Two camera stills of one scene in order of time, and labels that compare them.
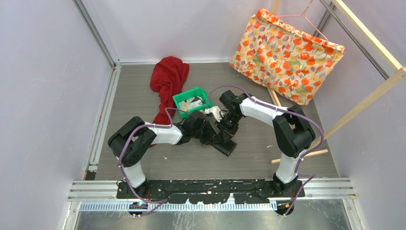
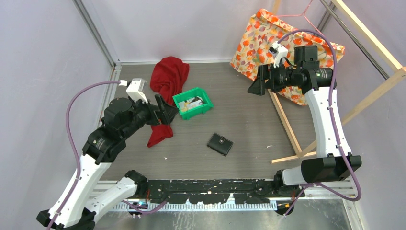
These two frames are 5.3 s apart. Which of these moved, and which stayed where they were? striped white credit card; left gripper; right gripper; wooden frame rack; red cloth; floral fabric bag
Moved: left gripper; right gripper
Stayed: wooden frame rack; striped white credit card; red cloth; floral fabric bag
